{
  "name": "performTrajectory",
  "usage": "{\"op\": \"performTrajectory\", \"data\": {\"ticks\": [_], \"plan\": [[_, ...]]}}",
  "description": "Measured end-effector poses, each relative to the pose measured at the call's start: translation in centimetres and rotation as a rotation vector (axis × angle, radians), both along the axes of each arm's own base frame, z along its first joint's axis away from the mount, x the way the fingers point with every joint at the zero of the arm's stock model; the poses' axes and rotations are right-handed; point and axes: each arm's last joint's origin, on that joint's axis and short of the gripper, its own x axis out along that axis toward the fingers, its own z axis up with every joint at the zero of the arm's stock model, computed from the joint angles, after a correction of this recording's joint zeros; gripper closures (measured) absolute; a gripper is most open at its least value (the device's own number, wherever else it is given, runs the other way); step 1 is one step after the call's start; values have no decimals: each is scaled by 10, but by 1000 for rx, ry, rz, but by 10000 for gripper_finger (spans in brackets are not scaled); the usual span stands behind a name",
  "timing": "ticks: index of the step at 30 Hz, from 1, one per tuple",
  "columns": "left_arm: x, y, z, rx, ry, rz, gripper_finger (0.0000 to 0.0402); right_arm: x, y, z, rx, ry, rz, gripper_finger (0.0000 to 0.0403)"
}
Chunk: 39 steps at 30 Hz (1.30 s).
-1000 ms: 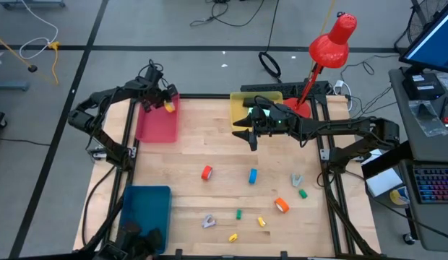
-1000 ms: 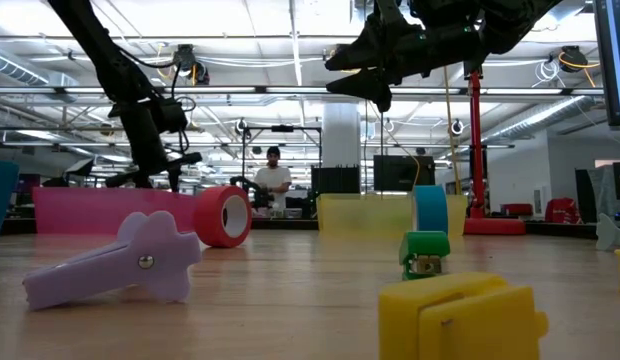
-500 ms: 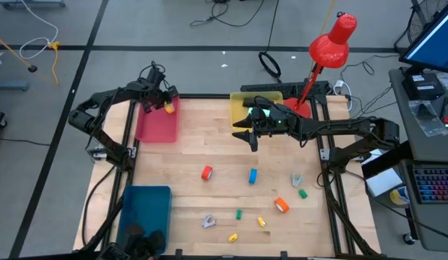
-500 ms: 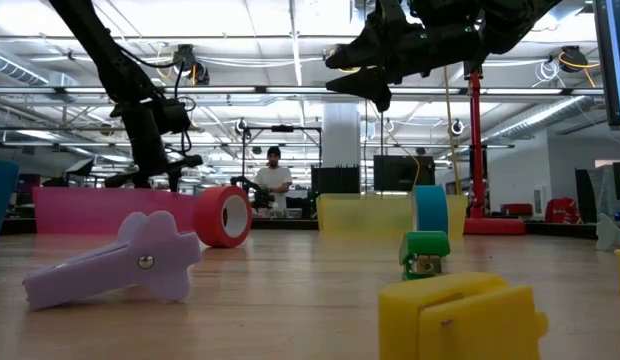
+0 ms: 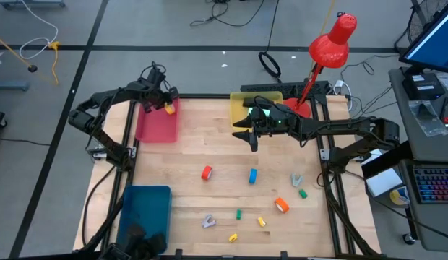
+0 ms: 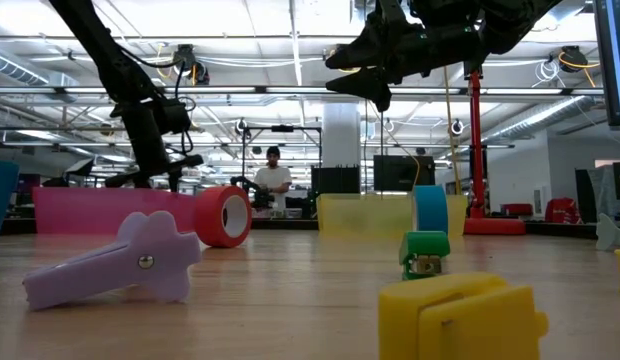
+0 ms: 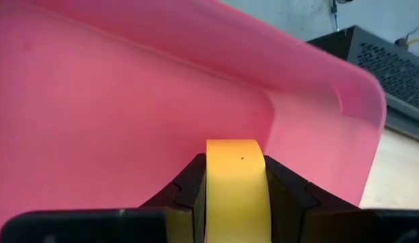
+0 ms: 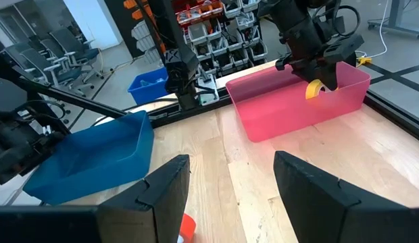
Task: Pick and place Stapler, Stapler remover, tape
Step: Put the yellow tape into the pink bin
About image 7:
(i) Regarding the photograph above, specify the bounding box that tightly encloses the yellow tape roll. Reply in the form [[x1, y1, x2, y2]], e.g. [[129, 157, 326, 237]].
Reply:
[[205, 138, 273, 243]]

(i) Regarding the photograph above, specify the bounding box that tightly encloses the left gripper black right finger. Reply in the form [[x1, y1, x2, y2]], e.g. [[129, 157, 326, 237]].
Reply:
[[263, 155, 419, 243]]

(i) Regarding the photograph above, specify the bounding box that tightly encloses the pink plastic bin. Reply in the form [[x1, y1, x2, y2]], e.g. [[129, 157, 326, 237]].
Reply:
[[0, 0, 388, 239]]

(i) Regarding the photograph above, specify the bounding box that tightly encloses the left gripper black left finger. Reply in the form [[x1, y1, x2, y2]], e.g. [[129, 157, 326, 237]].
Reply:
[[0, 153, 207, 243]]

